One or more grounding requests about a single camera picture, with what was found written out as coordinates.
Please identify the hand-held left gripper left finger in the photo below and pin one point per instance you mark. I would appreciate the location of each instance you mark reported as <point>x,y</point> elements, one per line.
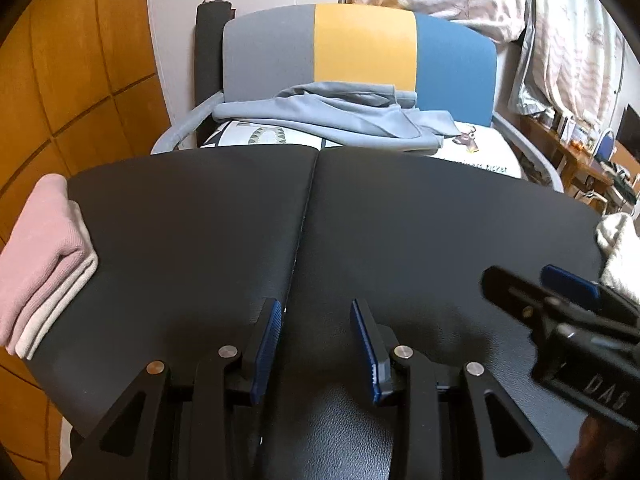
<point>267,345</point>

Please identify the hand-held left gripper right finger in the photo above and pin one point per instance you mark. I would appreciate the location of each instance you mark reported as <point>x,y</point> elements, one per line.
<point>362,345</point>

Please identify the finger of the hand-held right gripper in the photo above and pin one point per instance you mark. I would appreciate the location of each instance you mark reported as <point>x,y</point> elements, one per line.
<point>570,282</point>
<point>505,285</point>

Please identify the white knitted sweater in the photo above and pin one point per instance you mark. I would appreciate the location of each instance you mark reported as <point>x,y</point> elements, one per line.
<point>620,250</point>

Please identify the wooden desk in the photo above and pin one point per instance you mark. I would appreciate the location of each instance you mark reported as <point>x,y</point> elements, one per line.
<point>580,160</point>

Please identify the white printed cushion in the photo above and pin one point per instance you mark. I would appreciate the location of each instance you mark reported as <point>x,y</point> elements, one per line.
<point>480,155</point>

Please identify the blue chair back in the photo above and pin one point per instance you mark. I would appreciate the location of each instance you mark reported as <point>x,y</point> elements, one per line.
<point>606,147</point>

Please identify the black television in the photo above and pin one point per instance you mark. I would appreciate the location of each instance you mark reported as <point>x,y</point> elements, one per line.
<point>631,127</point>

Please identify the silver foil bag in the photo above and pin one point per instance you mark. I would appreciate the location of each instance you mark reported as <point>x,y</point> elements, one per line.
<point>522,85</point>

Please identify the grey-blue garment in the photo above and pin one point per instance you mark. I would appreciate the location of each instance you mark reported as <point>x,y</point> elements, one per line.
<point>325,115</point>

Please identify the pink patterned curtain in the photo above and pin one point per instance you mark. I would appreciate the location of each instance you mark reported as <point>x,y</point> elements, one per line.
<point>575,35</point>

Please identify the pink folded garment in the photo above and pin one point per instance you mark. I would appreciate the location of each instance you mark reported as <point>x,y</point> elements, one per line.
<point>35,240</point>

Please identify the grey yellow blue chair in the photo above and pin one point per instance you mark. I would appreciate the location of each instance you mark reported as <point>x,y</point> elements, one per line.
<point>365,45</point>

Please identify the black rolled mat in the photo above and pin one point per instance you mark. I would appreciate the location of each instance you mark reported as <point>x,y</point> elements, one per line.
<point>210,60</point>

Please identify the wooden panelled door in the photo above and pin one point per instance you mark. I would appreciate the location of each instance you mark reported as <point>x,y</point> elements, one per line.
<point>75,60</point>

